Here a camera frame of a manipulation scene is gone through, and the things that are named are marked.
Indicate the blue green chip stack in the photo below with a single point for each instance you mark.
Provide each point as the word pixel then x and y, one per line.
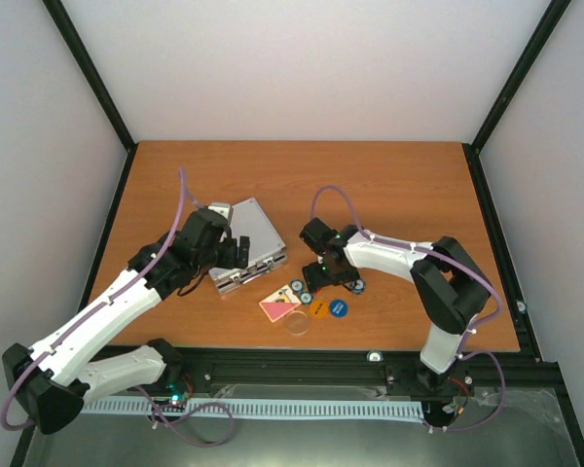
pixel 358 287

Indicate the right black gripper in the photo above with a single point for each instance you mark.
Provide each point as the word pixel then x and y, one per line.
pixel 315 280

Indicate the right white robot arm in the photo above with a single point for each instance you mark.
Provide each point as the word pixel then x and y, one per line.
pixel 452 289

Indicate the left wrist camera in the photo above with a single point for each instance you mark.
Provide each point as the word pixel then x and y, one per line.
pixel 223 209

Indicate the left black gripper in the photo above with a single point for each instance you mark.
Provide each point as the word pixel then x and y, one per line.
pixel 231 260

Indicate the clear round dealer button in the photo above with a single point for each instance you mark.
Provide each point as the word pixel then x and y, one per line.
pixel 297 323

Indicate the pink yellow card deck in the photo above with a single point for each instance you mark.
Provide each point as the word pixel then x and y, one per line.
pixel 279 303

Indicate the orange big blind button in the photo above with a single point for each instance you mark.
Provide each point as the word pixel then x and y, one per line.
pixel 318 309

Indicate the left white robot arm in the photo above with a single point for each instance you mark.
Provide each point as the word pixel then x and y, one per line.
pixel 56 376

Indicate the blue small blind button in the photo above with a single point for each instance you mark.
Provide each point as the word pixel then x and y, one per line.
pixel 338 308

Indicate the light blue cable duct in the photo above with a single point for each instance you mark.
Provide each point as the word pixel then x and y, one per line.
pixel 263 409

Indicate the black aluminium frame rail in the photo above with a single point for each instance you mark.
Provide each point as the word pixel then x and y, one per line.
pixel 209 369

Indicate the aluminium poker case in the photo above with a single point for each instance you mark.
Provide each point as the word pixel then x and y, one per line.
pixel 267 250

